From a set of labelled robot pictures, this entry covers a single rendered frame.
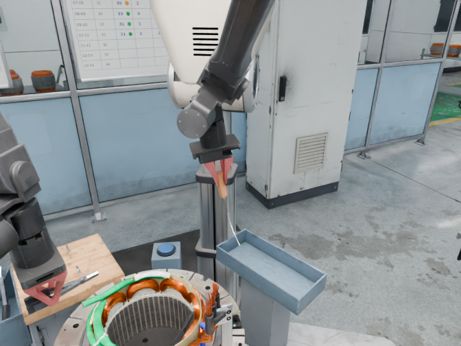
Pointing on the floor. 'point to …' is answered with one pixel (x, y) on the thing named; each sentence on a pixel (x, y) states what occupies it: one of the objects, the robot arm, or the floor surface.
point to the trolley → (451, 86)
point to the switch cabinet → (303, 99)
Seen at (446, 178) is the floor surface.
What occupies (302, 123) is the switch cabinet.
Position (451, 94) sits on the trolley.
